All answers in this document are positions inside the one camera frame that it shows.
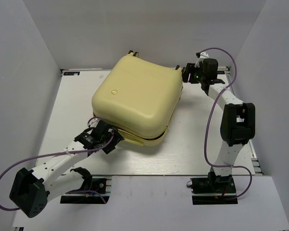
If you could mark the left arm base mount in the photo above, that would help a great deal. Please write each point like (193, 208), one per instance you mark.
(98, 194)

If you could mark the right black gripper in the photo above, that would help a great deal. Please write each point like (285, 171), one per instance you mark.
(189, 69)

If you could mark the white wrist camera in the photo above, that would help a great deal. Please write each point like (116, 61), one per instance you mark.
(200, 57)
(92, 122)

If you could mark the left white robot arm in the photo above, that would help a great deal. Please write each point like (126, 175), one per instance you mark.
(33, 189)

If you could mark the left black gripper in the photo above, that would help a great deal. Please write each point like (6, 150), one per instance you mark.
(118, 137)

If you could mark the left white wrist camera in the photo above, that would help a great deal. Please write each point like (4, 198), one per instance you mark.
(92, 122)

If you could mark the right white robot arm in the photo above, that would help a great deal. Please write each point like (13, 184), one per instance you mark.
(238, 119)

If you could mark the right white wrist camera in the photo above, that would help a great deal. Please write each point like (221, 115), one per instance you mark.
(200, 57)

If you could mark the yellow suitcase with black lining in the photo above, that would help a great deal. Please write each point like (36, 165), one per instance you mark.
(139, 98)

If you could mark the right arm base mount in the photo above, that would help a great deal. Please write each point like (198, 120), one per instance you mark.
(204, 194)

